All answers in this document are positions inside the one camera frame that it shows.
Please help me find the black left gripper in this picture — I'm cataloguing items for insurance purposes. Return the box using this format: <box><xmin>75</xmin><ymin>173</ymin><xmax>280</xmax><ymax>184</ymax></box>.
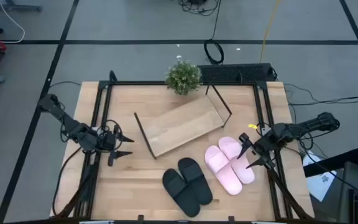
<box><xmin>101</xmin><ymin>124</ymin><xmax>135</xmax><ymax>167</ymax></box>

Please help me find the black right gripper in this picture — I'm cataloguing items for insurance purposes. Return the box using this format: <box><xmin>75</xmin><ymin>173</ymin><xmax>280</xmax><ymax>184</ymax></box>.
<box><xmin>237</xmin><ymin>132</ymin><xmax>279</xmax><ymax>170</ymax></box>

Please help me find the pink slide sandal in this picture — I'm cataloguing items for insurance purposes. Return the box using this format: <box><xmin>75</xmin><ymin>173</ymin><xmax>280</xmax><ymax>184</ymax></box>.
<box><xmin>218</xmin><ymin>136</ymin><xmax>255</xmax><ymax>185</ymax></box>
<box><xmin>204</xmin><ymin>145</ymin><xmax>244</xmax><ymax>196</ymax></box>

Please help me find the wooden shelf with black frame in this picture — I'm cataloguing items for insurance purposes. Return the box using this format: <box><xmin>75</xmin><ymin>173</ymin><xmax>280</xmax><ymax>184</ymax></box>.
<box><xmin>134</xmin><ymin>84</ymin><xmax>232</xmax><ymax>160</ymax></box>

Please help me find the white paper sheet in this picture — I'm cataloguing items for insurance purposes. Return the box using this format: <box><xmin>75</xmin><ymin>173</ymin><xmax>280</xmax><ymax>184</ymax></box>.
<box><xmin>302</xmin><ymin>151</ymin><xmax>338</xmax><ymax>202</ymax></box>

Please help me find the green potted plant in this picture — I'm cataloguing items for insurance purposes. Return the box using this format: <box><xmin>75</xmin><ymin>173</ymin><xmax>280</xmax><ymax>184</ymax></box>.
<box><xmin>165</xmin><ymin>58</ymin><xmax>203</xmax><ymax>96</ymax></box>

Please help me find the black metal table frame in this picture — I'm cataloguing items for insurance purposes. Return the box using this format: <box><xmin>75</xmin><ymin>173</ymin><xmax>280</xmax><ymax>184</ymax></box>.
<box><xmin>51</xmin><ymin>70</ymin><xmax>315</xmax><ymax>222</ymax></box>

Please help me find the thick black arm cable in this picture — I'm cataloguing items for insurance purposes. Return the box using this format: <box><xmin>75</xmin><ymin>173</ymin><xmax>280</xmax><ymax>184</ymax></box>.
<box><xmin>51</xmin><ymin>145</ymin><xmax>84</xmax><ymax>217</ymax></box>

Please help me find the thin black floor cable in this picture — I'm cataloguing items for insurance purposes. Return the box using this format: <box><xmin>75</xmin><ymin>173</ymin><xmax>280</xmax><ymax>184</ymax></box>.
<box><xmin>48</xmin><ymin>80</ymin><xmax>82</xmax><ymax>90</ymax></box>
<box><xmin>284</xmin><ymin>83</ymin><xmax>358</xmax><ymax>107</ymax></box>

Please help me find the black coiled hanging cable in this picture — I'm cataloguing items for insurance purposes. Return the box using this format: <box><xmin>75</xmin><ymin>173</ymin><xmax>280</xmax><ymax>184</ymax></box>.
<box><xmin>203</xmin><ymin>0</ymin><xmax>225</xmax><ymax>65</ymax></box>

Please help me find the yellow hanging cable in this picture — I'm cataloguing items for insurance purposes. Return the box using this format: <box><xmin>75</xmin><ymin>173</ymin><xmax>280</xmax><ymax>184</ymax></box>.
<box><xmin>259</xmin><ymin>0</ymin><xmax>282</xmax><ymax>63</ymax></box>

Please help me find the white floor cable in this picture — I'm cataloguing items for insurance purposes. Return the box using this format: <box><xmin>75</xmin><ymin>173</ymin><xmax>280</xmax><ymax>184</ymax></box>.
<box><xmin>0</xmin><ymin>0</ymin><xmax>26</xmax><ymax>44</ymax></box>

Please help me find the tangled black cable bundle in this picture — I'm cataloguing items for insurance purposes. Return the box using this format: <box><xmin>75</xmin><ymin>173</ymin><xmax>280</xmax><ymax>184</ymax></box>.
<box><xmin>177</xmin><ymin>0</ymin><xmax>221</xmax><ymax>17</ymax></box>

